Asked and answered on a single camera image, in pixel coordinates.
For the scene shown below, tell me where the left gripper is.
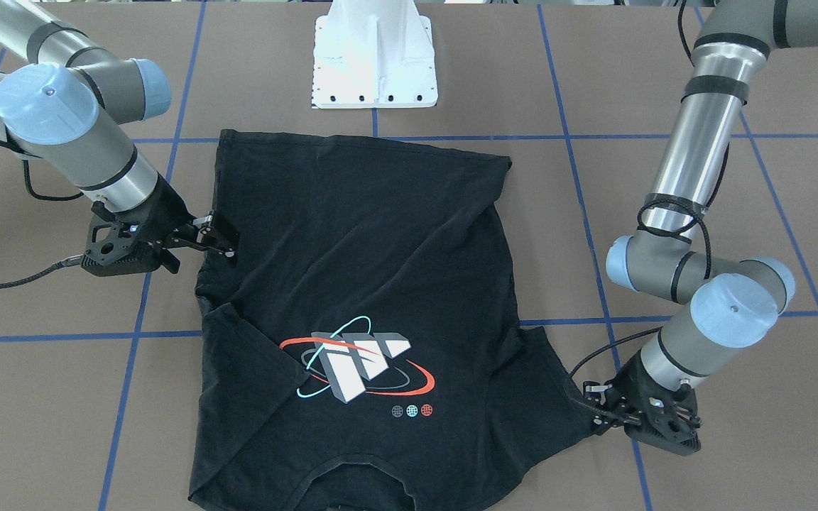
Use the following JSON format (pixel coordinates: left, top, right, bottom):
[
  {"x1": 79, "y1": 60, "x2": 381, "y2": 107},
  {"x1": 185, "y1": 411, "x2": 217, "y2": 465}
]
[{"x1": 582, "y1": 353, "x2": 702, "y2": 455}]

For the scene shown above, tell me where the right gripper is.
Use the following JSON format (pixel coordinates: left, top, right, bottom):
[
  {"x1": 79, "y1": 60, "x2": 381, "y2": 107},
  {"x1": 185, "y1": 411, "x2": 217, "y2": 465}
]
[{"x1": 81, "y1": 177, "x2": 240, "y2": 276}]

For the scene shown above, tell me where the black graphic t-shirt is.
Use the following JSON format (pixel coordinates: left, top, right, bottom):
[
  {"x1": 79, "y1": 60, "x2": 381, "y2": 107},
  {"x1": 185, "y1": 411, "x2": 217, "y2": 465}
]
[{"x1": 189, "y1": 129, "x2": 590, "y2": 510}]

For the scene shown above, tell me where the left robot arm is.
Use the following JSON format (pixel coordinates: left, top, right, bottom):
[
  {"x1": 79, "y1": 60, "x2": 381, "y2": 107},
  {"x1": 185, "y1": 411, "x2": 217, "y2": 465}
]
[{"x1": 580, "y1": 1, "x2": 818, "y2": 456}]

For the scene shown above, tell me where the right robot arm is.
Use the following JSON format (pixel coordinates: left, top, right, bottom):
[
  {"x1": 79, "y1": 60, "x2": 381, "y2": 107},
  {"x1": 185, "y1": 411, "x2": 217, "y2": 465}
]
[{"x1": 0, "y1": 1, "x2": 239, "y2": 276}]

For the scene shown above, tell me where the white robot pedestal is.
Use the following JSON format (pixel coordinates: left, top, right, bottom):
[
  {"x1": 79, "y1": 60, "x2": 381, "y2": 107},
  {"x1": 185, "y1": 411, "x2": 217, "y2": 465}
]
[{"x1": 311, "y1": 1, "x2": 439, "y2": 109}]

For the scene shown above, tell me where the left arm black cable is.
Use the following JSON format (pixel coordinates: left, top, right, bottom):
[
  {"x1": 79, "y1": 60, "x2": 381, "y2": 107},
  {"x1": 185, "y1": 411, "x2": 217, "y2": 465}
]
[{"x1": 569, "y1": 0, "x2": 733, "y2": 384}]

